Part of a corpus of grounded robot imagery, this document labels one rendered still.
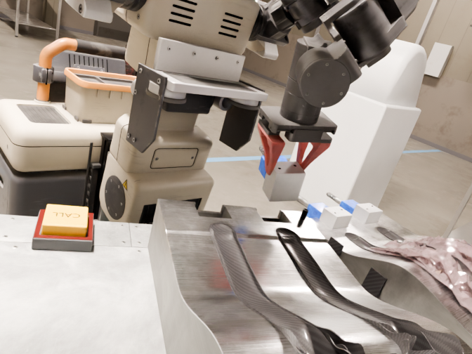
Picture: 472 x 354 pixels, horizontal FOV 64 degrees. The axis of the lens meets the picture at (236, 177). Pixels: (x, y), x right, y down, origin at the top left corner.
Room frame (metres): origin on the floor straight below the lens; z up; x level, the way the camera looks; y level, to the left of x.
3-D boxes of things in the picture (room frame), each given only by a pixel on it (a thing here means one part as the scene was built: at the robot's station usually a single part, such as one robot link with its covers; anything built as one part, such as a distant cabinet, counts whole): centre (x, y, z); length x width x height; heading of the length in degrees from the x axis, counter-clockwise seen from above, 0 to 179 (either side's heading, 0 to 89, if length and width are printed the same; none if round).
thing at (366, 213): (0.80, -0.26, 0.85); 0.13 x 0.05 x 0.05; 41
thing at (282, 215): (0.58, -0.08, 0.87); 0.05 x 0.05 x 0.04; 24
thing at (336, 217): (0.73, -0.18, 0.85); 0.13 x 0.05 x 0.05; 41
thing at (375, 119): (3.00, -0.81, 0.68); 0.69 x 0.61 x 1.36; 136
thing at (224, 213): (0.53, 0.02, 0.87); 0.05 x 0.05 x 0.04; 24
